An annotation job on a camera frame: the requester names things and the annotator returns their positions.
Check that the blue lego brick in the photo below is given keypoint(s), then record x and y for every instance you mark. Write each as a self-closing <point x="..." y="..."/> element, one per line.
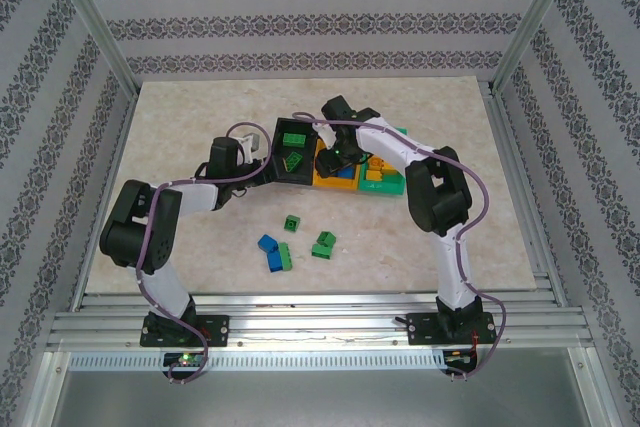
<point x="274" y="262"/>
<point x="345" y="172"/>
<point x="267" y="243"/>

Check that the yellow plastic bin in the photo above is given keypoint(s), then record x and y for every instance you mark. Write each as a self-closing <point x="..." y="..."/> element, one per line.
<point x="335" y="183"/>

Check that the long green lego brick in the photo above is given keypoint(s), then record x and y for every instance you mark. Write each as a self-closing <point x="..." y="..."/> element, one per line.
<point x="293" y="162"/>

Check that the black plastic bin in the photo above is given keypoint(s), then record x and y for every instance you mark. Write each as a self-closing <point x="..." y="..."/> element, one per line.
<point x="295" y="178"/>

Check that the yellow lego brick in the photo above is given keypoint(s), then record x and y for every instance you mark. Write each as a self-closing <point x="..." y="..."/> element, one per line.
<point x="378" y="164"/>
<point x="375" y="176"/>

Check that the green plastic bin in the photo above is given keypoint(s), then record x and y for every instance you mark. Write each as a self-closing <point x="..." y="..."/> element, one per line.
<point x="380" y="188"/>

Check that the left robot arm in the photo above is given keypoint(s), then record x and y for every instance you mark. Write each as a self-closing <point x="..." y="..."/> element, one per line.
<point x="135" y="232"/>

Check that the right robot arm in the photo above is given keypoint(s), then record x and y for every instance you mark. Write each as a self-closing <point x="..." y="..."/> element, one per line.
<point x="440" y="192"/>

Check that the small black clamp lever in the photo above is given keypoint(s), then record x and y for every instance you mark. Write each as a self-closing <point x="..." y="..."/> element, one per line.
<point x="401" y="318"/>

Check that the circuit board with green light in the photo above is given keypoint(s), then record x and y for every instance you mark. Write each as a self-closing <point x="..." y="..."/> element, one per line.
<point x="186" y="359"/>

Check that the small dark circuit board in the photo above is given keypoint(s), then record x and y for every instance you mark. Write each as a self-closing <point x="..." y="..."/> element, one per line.
<point x="460" y="358"/>

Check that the grey metal panel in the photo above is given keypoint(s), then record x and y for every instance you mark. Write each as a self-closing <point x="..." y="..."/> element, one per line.
<point x="320" y="399"/>

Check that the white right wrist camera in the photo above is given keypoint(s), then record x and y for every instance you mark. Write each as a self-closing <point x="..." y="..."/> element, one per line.
<point x="325" y="134"/>

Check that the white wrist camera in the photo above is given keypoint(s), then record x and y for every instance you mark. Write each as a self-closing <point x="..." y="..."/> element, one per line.
<point x="325" y="134"/>
<point x="251" y="142"/>

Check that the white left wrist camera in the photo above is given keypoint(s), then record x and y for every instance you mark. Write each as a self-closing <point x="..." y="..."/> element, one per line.
<point x="251" y="142"/>

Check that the aluminium side rail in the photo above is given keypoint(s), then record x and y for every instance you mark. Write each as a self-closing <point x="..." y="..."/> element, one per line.
<point x="515" y="147"/>
<point x="107" y="147"/>

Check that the aluminium mounting rail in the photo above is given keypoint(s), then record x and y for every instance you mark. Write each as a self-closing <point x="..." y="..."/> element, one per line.
<point x="320" y="319"/>

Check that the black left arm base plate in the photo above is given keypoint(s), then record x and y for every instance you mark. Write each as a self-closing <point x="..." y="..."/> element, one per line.
<point x="215" y="329"/>

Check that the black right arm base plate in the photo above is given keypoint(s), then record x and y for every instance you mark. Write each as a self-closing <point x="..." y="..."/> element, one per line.
<point x="425" y="329"/>

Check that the aluminium frame post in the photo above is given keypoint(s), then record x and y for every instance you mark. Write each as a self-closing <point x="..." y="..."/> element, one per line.
<point x="90" y="17"/>
<point x="537" y="17"/>

